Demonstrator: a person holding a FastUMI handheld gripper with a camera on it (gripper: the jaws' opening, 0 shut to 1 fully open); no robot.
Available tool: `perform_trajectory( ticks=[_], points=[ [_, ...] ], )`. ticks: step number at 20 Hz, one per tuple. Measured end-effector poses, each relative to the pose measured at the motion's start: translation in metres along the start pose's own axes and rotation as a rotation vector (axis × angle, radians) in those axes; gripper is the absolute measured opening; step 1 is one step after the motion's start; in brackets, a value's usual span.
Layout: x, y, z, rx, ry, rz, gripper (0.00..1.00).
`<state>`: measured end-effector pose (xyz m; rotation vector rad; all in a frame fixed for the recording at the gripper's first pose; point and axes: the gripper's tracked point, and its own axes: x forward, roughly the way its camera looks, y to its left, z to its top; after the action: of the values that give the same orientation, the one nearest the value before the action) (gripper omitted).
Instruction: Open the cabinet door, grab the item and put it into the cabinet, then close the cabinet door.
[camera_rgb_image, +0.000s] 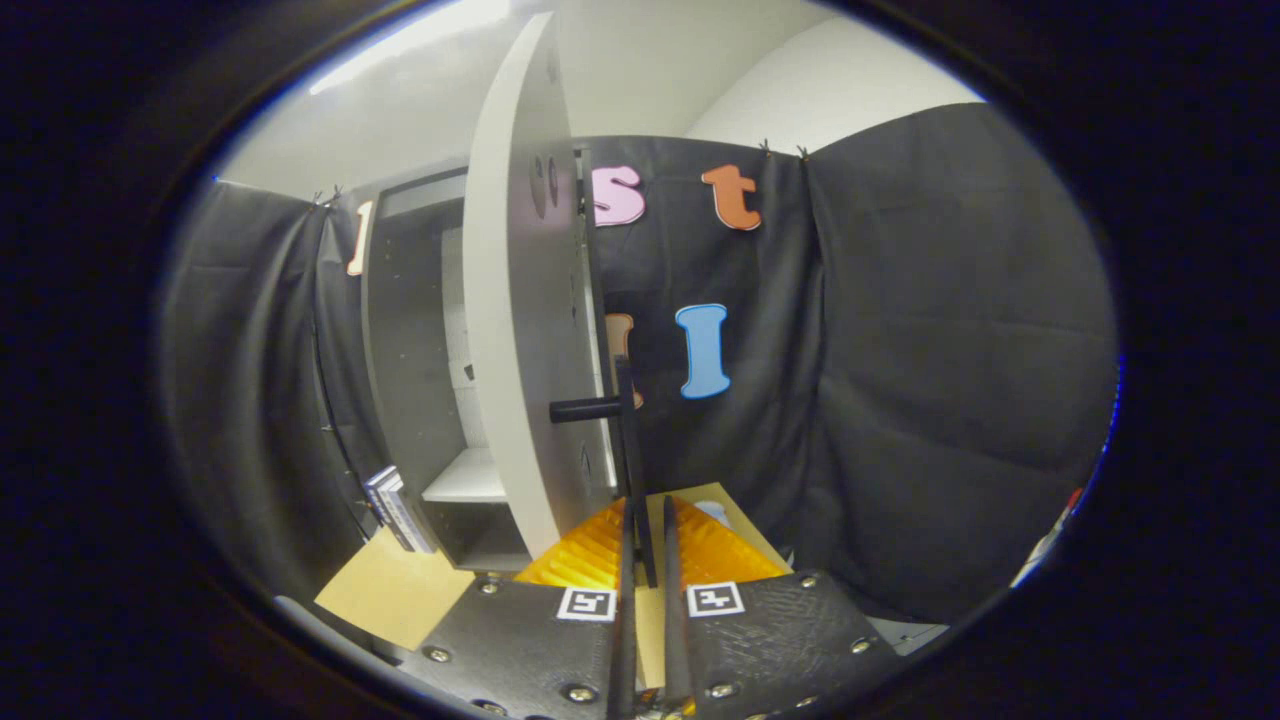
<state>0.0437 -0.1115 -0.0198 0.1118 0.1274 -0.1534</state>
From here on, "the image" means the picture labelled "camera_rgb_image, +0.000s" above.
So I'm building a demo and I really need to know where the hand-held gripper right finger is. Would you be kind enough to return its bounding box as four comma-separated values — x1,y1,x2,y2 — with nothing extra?
658,494,903,706

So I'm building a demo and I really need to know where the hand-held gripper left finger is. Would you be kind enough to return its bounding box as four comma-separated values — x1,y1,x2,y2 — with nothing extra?
398,497,639,720

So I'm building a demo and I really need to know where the black door handle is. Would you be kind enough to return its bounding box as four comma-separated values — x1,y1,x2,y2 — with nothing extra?
548,355,661,589

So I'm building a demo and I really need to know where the white cabinet door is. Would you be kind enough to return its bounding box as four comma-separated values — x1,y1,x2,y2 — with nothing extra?
462,12,621,561

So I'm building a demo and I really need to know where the white cabinet shelf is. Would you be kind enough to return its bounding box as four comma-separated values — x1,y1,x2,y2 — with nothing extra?
422,447,511,504

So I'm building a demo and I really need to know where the grey cabinet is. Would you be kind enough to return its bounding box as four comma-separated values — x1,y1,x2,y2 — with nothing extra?
360,165,531,573

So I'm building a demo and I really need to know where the black backdrop cloth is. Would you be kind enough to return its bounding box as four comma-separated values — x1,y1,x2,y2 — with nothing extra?
160,103,1119,626

